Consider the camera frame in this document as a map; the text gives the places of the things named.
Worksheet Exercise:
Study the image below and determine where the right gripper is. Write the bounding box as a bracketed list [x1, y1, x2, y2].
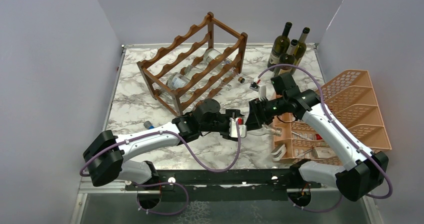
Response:
[245, 95, 287, 131]

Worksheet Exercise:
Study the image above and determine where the clear bottle with neck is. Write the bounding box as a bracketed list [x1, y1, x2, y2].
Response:
[199, 79, 232, 100]

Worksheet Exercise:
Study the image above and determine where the green wine bottle white label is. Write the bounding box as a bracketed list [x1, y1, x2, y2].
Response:
[273, 39, 298, 77]

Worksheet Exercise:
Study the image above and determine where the green wine bottle black cap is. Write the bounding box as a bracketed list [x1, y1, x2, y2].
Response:
[267, 22, 292, 67]

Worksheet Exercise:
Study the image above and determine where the green wine bottle silver cap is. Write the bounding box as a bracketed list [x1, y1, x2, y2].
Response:
[294, 27, 310, 66]

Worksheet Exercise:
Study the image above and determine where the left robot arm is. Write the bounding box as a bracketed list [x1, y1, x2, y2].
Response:
[80, 99, 247, 190]

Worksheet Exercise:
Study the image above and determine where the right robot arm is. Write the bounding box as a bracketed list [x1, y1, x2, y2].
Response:
[245, 73, 394, 201]

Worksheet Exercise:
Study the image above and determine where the cork bottle end right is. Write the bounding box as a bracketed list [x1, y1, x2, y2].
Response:
[237, 77, 245, 84]

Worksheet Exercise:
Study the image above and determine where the clear bottle lower rack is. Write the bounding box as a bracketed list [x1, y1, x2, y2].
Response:
[166, 72, 190, 90]

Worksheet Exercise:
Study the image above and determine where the brown wooden wine rack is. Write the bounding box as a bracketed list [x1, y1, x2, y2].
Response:
[137, 12, 248, 116]

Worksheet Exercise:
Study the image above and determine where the clear bottle blue label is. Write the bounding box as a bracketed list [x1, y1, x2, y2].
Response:
[203, 48, 232, 73]

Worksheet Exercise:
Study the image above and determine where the orange plastic compartment tray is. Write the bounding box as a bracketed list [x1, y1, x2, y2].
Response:
[271, 113, 329, 162]

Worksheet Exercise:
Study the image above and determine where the white box in tray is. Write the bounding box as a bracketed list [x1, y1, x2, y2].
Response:
[312, 147, 336, 159]

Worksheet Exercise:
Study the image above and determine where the small blue grey cap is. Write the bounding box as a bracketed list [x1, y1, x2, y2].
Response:
[143, 120, 154, 130]

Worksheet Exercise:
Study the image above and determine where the orange plastic file organizer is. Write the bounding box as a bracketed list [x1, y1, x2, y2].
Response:
[321, 70, 392, 153]

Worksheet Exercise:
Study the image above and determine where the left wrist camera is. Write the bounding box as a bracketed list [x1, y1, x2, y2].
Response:
[229, 117, 247, 139]

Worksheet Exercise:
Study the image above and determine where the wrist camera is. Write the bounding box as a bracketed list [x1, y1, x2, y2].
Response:
[229, 117, 247, 139]
[249, 78, 267, 101]

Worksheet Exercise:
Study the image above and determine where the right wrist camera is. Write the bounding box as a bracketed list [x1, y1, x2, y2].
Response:
[249, 78, 267, 101]

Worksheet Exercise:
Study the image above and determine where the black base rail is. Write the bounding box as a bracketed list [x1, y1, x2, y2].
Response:
[125, 169, 321, 202]

